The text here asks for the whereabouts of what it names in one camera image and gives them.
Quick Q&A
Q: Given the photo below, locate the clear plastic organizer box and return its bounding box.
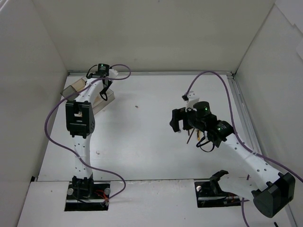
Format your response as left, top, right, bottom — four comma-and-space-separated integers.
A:
60, 77, 115, 115

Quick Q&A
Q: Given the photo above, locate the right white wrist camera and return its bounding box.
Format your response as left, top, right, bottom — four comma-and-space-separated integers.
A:
182, 91, 199, 111

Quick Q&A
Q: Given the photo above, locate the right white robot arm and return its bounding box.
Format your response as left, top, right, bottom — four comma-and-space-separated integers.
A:
169, 101, 295, 218

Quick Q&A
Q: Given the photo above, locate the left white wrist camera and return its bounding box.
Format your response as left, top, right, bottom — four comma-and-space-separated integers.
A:
109, 69, 119, 78

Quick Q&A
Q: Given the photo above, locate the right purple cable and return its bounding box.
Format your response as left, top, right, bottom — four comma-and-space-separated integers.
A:
187, 70, 303, 227

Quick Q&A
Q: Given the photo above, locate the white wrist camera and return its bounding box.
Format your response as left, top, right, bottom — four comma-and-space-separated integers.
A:
182, 91, 199, 111
109, 69, 119, 78

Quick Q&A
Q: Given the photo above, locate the purple cable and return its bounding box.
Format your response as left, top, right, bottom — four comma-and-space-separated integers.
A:
44, 63, 131, 204
187, 70, 303, 227

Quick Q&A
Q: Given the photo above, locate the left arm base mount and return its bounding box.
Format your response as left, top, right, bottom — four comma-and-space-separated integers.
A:
64, 182, 111, 211

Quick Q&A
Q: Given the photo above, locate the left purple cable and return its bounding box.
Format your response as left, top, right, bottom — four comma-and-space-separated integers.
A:
44, 63, 131, 204

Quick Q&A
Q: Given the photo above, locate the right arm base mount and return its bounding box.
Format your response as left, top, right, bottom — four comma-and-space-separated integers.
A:
194, 181, 241, 208

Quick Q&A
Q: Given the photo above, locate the long brown hex key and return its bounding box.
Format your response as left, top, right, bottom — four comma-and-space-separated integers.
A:
186, 130, 192, 144

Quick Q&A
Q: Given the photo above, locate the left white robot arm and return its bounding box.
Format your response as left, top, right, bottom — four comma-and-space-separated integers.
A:
65, 63, 118, 199

